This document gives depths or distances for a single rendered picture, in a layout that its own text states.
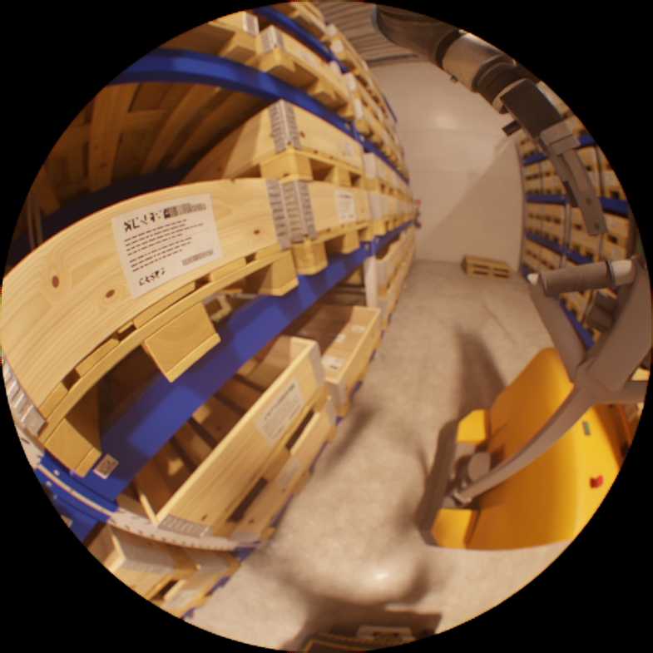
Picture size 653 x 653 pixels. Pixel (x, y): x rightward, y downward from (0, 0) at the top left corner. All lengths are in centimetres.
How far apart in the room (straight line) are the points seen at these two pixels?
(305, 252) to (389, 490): 137
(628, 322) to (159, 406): 82
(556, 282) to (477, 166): 561
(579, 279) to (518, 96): 22
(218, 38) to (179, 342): 98
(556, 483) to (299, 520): 128
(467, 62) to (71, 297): 57
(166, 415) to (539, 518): 106
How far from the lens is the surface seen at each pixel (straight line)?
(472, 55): 30
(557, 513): 80
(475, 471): 108
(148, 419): 51
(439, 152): 582
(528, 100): 26
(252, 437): 61
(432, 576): 149
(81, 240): 40
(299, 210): 69
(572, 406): 51
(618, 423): 135
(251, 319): 57
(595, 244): 365
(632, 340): 41
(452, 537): 110
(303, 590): 149
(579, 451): 84
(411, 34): 34
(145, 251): 39
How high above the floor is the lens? 137
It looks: 31 degrees down
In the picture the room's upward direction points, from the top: 11 degrees counter-clockwise
